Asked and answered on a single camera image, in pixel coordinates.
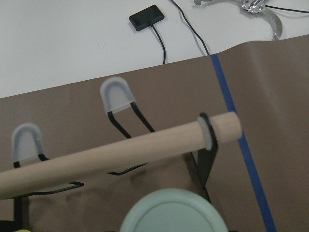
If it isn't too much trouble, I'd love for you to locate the light green plastic cup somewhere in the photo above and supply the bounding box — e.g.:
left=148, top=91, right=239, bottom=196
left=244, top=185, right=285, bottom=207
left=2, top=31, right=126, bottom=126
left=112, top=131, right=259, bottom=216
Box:
left=120, top=188, right=228, bottom=232

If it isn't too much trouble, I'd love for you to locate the yellow plastic cup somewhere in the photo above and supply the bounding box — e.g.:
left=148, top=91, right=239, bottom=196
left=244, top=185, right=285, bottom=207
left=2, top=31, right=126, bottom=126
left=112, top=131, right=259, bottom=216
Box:
left=15, top=229, right=31, bottom=232

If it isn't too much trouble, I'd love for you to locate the small black device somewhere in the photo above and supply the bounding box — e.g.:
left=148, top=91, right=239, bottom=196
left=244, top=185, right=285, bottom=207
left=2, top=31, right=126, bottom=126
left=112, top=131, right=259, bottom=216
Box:
left=129, top=5, right=165, bottom=31

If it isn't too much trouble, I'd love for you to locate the metal reacher grabber tool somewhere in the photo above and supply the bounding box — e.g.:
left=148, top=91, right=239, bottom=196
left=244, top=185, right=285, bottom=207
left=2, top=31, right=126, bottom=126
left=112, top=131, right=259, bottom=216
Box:
left=194, top=0, right=283, bottom=41

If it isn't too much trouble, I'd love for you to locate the black wire cup rack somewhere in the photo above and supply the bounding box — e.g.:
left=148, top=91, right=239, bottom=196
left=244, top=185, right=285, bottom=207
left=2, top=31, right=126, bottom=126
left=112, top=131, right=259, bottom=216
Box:
left=0, top=76, right=242, bottom=232

